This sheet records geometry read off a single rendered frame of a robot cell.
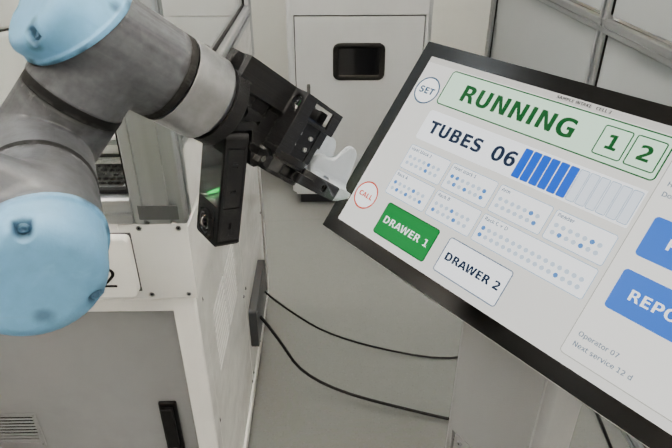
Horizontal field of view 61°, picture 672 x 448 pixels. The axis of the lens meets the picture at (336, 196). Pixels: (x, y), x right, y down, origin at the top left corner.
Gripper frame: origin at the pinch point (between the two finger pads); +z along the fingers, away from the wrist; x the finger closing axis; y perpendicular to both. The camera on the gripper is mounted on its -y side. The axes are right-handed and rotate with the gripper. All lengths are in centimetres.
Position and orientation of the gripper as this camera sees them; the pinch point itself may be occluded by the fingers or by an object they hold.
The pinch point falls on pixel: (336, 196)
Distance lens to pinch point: 64.0
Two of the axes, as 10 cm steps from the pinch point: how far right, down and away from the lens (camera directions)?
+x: -6.3, -3.8, 6.8
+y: 5.0, -8.7, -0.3
